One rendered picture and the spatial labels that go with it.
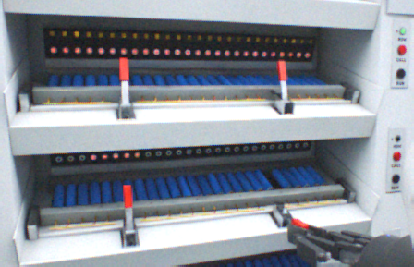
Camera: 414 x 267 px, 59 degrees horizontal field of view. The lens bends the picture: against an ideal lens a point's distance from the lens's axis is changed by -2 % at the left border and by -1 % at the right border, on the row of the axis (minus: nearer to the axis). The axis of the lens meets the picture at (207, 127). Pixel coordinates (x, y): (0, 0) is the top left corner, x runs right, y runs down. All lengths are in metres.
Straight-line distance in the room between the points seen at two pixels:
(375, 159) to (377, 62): 0.18
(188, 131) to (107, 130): 0.12
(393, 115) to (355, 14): 0.20
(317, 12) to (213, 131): 0.27
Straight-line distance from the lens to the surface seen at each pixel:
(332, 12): 0.69
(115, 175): 0.72
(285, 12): 0.64
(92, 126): 0.55
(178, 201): 0.66
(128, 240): 0.62
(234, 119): 0.59
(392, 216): 0.80
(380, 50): 0.74
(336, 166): 0.83
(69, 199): 0.68
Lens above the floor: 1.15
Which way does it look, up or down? 6 degrees down
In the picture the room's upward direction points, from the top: straight up
